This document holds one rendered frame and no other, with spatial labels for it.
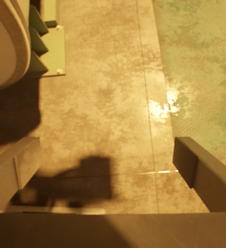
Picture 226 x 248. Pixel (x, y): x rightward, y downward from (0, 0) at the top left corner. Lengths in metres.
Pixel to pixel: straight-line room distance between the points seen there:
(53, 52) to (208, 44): 1.04
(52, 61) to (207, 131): 1.09
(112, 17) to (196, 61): 0.65
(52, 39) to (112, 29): 0.42
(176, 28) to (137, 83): 0.48
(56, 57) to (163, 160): 0.95
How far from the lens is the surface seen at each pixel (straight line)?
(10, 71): 0.89
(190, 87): 1.25
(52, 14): 1.43
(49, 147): 1.17
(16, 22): 0.61
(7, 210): 1.16
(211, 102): 1.27
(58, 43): 1.36
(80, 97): 1.17
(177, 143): 0.16
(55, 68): 1.27
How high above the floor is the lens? 1.09
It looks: 81 degrees down
